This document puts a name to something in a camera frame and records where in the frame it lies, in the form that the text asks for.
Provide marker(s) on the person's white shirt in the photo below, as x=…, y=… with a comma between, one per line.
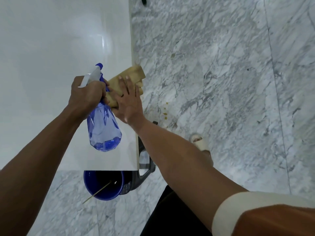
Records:
x=233, y=208

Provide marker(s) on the person's right forearm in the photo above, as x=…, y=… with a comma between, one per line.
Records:
x=184, y=164

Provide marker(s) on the white glossy table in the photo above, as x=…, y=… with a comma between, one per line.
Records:
x=49, y=58

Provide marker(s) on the blue spray bottle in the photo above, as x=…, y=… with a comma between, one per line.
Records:
x=104, y=130

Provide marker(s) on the person's left hand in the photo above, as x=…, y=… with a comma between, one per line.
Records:
x=86, y=98

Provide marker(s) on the person's black shorts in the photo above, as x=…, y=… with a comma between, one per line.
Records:
x=172, y=213

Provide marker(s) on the person's right leg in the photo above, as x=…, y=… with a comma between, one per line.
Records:
x=209, y=157

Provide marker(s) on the person's right hand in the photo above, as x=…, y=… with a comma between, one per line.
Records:
x=129, y=105

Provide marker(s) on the beige slipper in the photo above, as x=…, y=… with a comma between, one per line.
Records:
x=200, y=142

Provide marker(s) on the thin stirring stick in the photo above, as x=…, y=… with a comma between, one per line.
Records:
x=96, y=194

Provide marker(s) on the black plastic stool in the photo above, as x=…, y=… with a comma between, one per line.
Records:
x=145, y=167

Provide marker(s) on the person's left forearm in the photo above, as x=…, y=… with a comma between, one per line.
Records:
x=32, y=169

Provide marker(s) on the brown cleaning cloth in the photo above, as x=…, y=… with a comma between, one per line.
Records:
x=133, y=73

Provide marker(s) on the blue plastic bucket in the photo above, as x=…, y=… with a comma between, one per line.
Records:
x=98, y=184

